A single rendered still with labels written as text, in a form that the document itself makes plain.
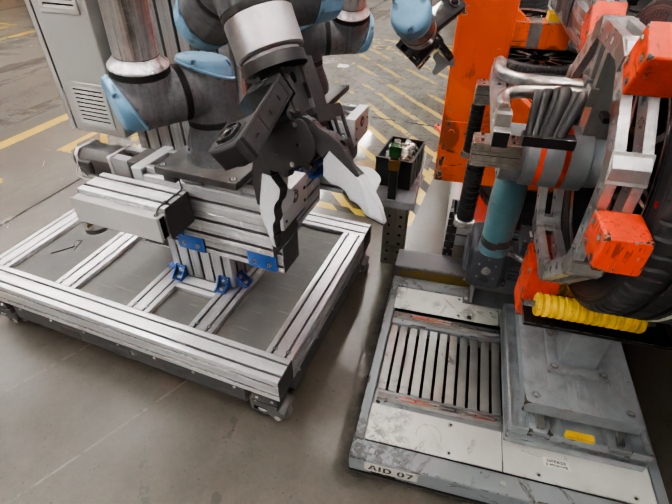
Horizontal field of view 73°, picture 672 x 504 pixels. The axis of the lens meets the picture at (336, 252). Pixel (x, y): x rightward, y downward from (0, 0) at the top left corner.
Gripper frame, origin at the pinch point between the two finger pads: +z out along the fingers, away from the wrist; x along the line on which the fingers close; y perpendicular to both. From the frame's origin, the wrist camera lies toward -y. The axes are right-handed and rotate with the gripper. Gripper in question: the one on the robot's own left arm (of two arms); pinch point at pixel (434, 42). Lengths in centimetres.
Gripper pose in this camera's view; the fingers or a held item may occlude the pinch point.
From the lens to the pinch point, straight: 128.1
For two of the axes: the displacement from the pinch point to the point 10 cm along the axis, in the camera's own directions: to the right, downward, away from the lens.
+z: 2.9, -2.2, 9.3
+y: -6.7, 6.5, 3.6
